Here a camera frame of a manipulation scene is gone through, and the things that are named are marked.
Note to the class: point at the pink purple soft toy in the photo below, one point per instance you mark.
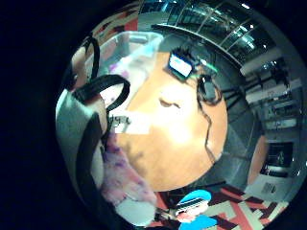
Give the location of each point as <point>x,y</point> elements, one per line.
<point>123,172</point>

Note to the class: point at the white paper label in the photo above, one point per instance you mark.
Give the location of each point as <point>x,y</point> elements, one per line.
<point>132,123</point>

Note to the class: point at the blue cap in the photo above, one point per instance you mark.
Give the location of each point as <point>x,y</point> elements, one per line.
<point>195,195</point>

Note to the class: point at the clear plastic storage bin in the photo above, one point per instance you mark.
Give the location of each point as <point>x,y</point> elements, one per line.
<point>134,52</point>

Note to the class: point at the the person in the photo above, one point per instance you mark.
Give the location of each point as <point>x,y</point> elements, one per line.
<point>193,214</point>

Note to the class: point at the laptop with lit screen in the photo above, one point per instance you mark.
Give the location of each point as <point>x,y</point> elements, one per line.
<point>180,65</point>

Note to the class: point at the orange wooden panel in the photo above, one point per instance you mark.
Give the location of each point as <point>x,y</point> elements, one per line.
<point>257,159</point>

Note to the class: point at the black monitor screen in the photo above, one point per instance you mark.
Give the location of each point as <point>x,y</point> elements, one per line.
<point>280,155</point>

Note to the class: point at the white shelving unit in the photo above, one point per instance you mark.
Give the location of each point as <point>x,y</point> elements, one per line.
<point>275,96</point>

